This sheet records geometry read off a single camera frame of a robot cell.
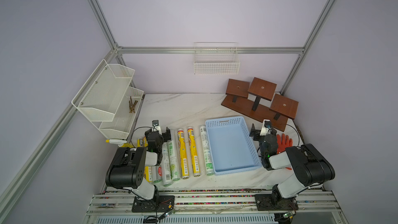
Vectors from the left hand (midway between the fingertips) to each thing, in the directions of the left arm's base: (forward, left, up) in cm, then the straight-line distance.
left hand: (159, 129), depth 95 cm
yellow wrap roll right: (-14, -22, -3) cm, 26 cm away
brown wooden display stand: (+20, -65, +5) cm, 68 cm away
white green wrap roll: (-15, -30, -1) cm, 33 cm away
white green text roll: (-23, -8, -1) cm, 25 cm away
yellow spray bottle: (-14, +15, +11) cm, 23 cm away
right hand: (0, -63, +3) cm, 63 cm away
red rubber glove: (-8, -76, -5) cm, 77 cm away
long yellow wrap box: (-8, +10, -1) cm, 13 cm away
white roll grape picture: (-26, -3, -2) cm, 26 cm away
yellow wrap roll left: (-19, -17, -2) cm, 26 cm away
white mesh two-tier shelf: (+11, +29, +16) cm, 35 cm away
